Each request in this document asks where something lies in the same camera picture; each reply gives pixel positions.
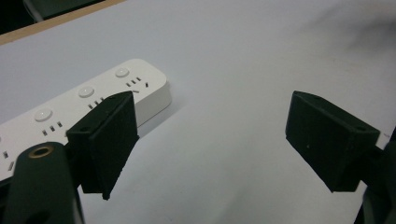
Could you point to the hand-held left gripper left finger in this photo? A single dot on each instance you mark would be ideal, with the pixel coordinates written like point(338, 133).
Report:
point(106, 146)

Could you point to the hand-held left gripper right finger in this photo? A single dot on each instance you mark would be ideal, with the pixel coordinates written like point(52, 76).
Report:
point(330, 140)

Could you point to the white power strip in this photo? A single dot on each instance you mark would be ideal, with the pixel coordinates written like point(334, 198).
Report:
point(77, 107)

